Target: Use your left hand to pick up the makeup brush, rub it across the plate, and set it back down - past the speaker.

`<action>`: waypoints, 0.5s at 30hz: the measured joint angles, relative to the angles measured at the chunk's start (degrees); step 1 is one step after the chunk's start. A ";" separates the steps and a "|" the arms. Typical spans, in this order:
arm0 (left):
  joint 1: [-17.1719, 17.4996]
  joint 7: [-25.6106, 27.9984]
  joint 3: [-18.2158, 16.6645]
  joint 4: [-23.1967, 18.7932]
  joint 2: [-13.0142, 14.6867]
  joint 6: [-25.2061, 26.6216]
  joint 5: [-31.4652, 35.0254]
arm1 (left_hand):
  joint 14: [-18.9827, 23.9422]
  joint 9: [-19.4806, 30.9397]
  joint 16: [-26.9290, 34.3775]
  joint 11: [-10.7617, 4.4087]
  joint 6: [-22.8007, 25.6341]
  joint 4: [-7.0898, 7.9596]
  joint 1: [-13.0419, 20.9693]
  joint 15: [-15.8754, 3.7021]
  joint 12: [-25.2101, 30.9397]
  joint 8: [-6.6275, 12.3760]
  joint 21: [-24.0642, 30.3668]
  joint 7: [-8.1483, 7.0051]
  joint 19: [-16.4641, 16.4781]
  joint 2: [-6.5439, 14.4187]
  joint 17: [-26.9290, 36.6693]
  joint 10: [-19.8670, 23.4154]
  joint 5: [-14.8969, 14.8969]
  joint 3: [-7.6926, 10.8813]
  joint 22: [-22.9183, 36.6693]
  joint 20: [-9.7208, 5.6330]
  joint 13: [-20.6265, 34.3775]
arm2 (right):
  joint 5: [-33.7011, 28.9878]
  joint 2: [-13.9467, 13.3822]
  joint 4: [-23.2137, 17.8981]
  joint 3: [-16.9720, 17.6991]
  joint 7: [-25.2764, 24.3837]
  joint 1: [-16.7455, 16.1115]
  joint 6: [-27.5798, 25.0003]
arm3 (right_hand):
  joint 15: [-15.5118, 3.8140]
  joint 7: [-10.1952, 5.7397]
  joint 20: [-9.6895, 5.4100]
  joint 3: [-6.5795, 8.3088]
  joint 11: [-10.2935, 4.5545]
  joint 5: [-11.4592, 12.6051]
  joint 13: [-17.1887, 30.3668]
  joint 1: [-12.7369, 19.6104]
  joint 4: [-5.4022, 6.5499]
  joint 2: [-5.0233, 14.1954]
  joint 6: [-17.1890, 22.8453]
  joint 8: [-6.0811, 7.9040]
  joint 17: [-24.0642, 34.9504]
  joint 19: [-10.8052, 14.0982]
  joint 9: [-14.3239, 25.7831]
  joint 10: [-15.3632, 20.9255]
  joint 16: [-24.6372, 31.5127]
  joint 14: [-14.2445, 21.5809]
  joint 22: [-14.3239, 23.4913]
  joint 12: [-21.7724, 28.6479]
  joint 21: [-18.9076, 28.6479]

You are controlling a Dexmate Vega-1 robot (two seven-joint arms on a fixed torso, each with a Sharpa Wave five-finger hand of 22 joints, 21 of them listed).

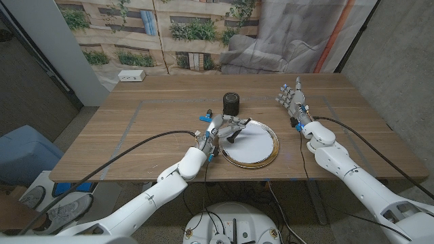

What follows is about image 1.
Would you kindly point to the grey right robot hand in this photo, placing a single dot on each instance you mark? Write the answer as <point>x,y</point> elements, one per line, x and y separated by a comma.
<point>296,101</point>

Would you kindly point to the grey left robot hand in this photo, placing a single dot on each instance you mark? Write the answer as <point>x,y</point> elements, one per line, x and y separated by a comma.
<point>217,127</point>

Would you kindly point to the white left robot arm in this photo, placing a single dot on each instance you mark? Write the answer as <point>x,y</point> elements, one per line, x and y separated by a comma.
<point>142,206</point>

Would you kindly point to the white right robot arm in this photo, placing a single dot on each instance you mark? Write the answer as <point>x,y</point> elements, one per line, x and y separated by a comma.
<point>366,189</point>

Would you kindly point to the black cylindrical speaker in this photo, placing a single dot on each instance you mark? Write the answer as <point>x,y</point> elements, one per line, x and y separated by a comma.
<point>231,105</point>

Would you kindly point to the white plate with gold rim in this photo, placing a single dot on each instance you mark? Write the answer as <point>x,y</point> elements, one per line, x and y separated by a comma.
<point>257,145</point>

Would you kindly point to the blue and black clip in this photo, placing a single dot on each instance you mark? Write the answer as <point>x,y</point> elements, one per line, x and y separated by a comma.
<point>205,118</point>

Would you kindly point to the black backdrop stand pole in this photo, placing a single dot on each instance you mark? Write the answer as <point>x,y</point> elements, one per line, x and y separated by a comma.
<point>357,37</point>

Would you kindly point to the white robot torso base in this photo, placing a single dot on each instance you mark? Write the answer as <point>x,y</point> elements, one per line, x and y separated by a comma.
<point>237,217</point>

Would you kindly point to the printed fabric backdrop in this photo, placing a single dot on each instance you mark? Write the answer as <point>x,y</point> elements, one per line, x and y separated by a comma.
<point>203,34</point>

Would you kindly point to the white table leg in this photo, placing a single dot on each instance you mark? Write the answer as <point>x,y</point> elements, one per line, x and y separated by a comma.
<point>317,203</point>
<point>146,189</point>

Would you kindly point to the white power strip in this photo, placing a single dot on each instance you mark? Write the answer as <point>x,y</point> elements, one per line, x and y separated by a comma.
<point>131,75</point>

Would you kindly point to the grey sneaker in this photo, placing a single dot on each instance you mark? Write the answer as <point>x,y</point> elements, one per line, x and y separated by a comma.
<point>64,213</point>
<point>32,196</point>

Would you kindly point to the white robot body edge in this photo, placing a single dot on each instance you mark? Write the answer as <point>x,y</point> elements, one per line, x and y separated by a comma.
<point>68,240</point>

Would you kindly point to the blue plastic bin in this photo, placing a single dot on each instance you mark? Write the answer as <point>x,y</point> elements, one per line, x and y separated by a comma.
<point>27,156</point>

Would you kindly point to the person's leg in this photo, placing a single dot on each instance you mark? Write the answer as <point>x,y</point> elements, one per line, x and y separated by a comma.
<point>17,213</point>

